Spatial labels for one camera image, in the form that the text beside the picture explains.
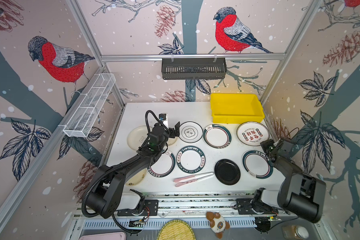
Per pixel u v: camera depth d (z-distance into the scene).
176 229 0.67
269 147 0.78
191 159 0.90
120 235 0.65
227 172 0.87
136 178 0.84
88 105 0.79
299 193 0.42
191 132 1.04
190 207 0.75
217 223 0.67
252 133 0.97
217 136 1.01
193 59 0.92
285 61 0.95
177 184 0.81
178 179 0.82
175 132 0.77
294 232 0.60
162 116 0.71
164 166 0.87
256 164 0.88
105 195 0.42
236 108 1.16
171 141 0.97
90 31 0.81
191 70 1.06
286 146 0.67
